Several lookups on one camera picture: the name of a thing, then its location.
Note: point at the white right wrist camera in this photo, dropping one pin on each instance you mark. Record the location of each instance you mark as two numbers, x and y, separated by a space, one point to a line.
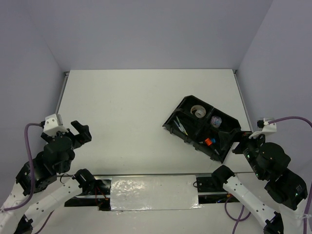
266 126

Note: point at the silver foil cover plate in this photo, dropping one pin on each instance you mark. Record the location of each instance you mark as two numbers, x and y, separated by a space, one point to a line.
151 193

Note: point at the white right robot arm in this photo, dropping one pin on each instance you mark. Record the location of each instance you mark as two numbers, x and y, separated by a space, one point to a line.
289 191

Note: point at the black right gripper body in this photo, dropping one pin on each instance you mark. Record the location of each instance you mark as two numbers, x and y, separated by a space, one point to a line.
248 146

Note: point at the aluminium table edge rail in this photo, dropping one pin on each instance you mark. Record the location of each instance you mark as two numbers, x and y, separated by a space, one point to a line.
66 75

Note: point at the orange cap black highlighter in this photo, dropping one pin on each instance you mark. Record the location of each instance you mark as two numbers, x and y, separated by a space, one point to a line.
208 142

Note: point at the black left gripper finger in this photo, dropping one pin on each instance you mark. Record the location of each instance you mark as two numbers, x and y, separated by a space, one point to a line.
77 143
84 135

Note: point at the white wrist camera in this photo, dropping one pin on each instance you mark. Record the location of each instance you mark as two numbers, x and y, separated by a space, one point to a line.
53 124
266 126

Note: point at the small clear tape roll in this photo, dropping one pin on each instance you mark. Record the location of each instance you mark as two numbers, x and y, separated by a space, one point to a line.
199 113

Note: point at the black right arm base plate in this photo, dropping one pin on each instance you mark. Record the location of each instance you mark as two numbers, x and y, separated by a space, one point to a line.
206 186

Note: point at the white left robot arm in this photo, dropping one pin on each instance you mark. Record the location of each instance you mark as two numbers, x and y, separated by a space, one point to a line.
24 208

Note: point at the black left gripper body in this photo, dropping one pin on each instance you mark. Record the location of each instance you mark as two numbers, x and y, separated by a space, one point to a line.
67 166

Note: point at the large clear tape roll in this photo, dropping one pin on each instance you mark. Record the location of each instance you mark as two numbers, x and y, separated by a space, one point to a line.
197 107

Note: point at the black desk organizer tray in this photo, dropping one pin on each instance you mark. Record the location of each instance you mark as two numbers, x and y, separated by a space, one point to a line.
199 129

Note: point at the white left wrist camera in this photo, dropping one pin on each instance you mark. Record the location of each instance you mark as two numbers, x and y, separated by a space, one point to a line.
53 124

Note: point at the green thin pen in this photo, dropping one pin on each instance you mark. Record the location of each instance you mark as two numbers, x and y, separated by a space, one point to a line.
179 126

